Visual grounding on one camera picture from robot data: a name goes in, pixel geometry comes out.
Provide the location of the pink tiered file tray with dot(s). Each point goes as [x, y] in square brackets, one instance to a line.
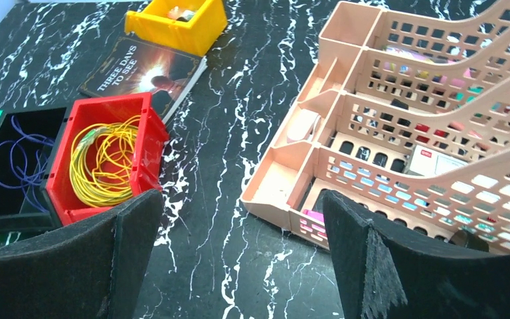
[385, 82]

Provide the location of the orange plastic bin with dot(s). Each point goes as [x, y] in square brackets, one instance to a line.
[194, 37]

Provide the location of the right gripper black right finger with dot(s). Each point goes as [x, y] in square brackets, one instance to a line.
[386, 270]

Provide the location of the black plastic bin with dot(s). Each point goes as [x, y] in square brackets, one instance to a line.
[29, 141]

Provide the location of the pink flat item in tray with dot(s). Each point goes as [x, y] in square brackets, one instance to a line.
[312, 224]

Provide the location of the red plastic bin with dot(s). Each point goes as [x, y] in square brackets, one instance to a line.
[109, 152]

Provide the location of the dark paperback book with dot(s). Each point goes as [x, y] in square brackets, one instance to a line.
[138, 66]

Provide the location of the white red small box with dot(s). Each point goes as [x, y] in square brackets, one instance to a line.
[426, 162]

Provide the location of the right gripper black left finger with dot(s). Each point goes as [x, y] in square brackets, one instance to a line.
[93, 268]

